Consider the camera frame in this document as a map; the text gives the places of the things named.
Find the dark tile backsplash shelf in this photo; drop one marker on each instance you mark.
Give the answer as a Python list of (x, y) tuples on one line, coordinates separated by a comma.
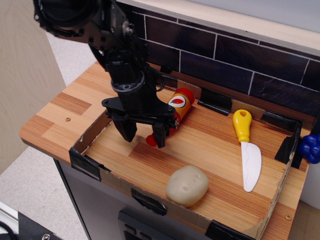
[(266, 71)]

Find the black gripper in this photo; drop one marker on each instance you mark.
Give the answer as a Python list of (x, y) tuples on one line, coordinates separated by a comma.
[(137, 102)]

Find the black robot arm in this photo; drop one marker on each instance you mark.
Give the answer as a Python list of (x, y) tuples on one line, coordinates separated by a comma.
[(114, 42)]

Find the black equipment with cable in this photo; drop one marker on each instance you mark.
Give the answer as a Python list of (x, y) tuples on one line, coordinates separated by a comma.
[(21, 227)]

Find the blue toy grapes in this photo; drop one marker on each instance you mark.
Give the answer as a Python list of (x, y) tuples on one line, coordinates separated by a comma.
[(310, 148)]

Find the light wooden panel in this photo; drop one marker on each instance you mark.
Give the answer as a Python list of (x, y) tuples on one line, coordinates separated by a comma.
[(29, 74)]

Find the red hot sauce bottle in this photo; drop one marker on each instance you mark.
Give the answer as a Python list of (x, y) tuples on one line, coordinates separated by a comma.
[(182, 100)]

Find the taped cardboard fence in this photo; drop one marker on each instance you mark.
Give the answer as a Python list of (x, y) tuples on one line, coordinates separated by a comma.
[(205, 139)]

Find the yellow handled toy knife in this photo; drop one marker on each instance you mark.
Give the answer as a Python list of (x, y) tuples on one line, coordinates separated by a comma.
[(250, 153)]

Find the grey cabinet under table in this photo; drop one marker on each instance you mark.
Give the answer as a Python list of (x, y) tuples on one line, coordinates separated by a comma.
[(108, 214)]

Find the beige toy potato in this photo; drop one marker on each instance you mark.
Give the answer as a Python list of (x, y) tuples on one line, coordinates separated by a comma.
[(187, 186)]

